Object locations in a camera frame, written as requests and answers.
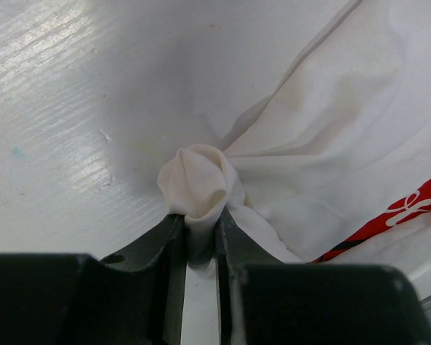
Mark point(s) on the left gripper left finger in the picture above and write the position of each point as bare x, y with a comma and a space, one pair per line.
150, 283

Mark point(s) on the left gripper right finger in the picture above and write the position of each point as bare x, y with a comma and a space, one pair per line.
240, 264

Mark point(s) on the white printed t-shirt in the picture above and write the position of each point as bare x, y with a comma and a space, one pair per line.
347, 135

